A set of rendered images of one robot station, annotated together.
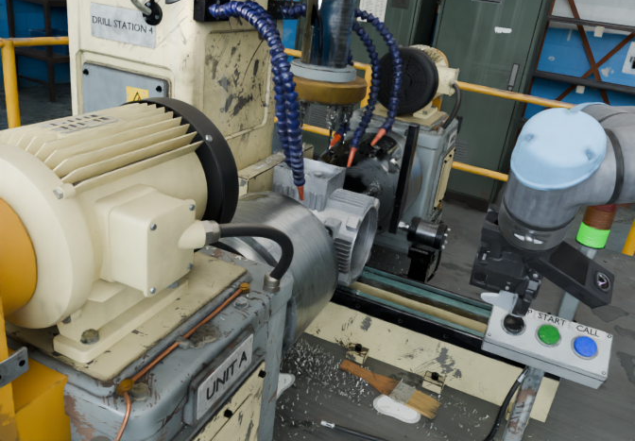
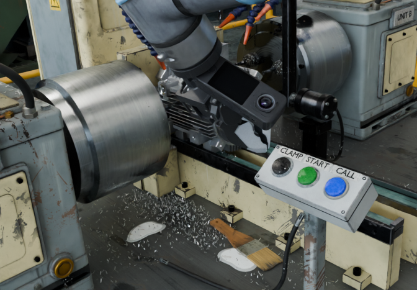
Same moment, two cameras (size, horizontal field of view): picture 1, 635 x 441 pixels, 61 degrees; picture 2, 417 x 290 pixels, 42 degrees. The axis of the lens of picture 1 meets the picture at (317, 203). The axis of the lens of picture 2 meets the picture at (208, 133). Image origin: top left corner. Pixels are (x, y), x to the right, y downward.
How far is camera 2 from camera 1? 0.57 m
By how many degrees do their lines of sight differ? 26
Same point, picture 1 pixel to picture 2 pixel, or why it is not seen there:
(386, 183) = not seen: hidden behind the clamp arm
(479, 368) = not seen: hidden behind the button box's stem
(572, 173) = not seen: outside the picture
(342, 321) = (221, 184)
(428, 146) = (358, 23)
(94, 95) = not seen: outside the picture
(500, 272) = (190, 99)
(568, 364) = (314, 202)
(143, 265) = not seen: outside the picture
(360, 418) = (198, 262)
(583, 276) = (244, 96)
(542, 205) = (135, 20)
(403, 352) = (266, 214)
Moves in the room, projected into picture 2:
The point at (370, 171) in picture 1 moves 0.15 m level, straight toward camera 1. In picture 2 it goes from (277, 49) to (249, 65)
